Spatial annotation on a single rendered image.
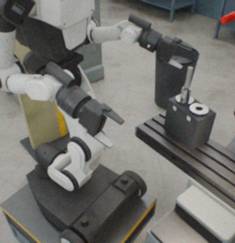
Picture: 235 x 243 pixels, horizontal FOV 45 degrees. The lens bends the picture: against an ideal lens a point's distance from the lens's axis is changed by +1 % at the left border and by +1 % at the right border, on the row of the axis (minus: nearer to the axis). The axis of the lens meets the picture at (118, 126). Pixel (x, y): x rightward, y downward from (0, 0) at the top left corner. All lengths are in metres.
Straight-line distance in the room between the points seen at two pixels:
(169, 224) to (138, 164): 1.32
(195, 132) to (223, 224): 0.43
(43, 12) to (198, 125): 0.82
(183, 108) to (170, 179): 1.26
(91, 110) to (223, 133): 2.48
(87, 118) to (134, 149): 1.99
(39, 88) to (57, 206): 0.98
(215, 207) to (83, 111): 0.83
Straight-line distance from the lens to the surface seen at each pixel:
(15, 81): 1.02
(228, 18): 0.85
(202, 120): 1.37
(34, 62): 1.28
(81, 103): 0.84
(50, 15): 1.01
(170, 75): 3.07
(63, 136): 2.95
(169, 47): 1.23
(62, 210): 1.70
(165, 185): 2.53
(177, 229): 1.41
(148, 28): 1.24
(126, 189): 1.71
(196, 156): 1.44
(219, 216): 1.39
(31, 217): 1.93
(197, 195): 1.43
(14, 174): 2.75
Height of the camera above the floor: 1.97
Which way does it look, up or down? 40 degrees down
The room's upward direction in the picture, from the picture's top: straight up
